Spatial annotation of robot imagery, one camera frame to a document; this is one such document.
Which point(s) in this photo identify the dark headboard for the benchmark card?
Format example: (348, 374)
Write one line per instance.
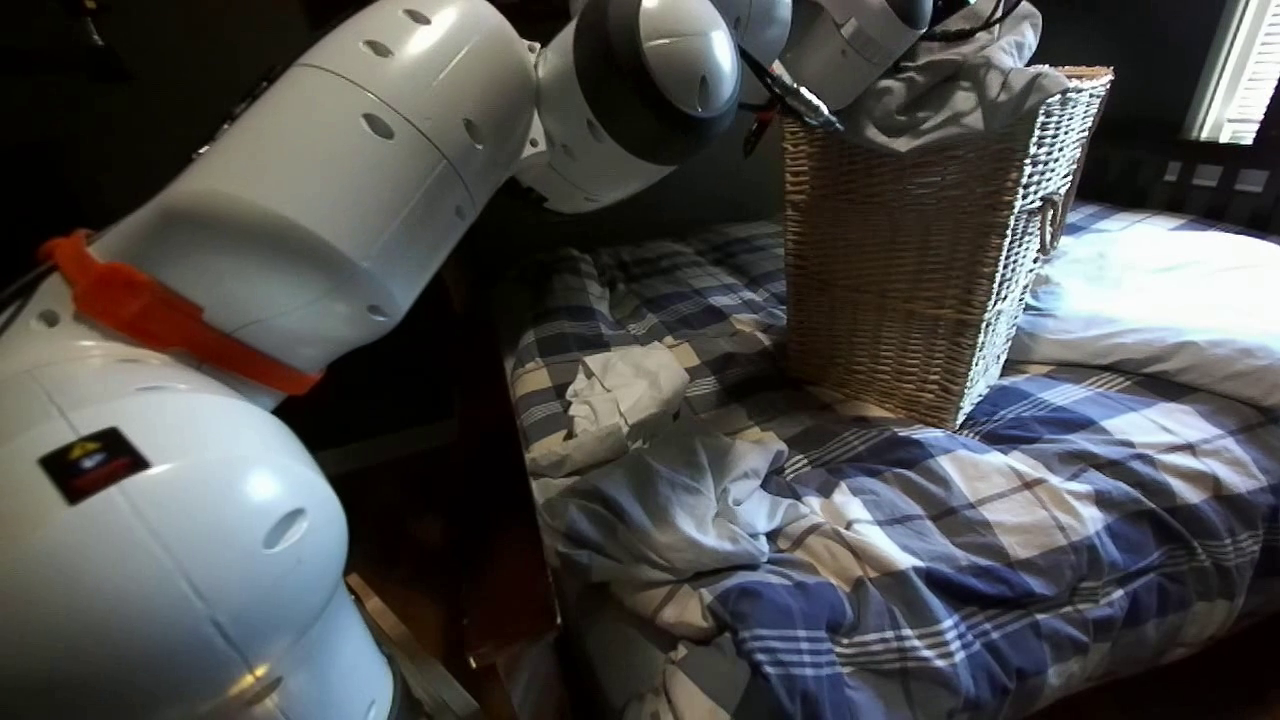
(1200, 190)

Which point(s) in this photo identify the bright window with blinds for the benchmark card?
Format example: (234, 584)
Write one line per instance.
(1242, 74)

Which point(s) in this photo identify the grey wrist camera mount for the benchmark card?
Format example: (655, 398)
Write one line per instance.
(803, 94)

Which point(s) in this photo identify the grey cloth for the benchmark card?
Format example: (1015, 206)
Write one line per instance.
(955, 86)

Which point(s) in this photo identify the white pillow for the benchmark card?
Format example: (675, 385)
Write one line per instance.
(1161, 307)

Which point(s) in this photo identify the cream crumpled cloth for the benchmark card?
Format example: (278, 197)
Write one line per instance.
(620, 393)

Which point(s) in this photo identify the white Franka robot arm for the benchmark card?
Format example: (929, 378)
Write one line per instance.
(332, 202)

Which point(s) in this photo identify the blue plaid blanket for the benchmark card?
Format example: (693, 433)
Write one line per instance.
(1043, 534)

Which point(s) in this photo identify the woven wicker laundry basket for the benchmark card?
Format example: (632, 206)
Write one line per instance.
(906, 267)

